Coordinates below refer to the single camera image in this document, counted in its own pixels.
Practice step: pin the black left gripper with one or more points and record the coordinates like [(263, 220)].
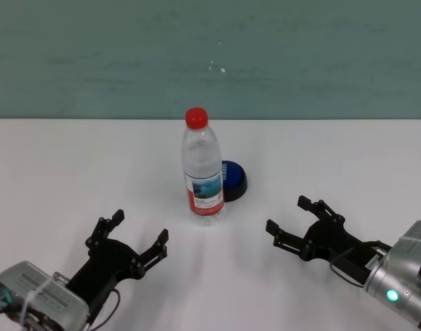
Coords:
[(107, 265)]

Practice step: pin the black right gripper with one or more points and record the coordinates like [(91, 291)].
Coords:
[(334, 241)]

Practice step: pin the blue push button black base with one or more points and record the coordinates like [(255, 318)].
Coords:
[(235, 181)]

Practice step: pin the clear water bottle red cap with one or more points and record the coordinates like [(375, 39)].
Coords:
[(203, 172)]

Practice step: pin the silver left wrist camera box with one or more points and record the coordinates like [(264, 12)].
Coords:
[(41, 289)]

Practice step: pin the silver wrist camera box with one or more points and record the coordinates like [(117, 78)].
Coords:
[(41, 289), (417, 238)]

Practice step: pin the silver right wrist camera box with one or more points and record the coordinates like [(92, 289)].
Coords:
[(417, 238)]

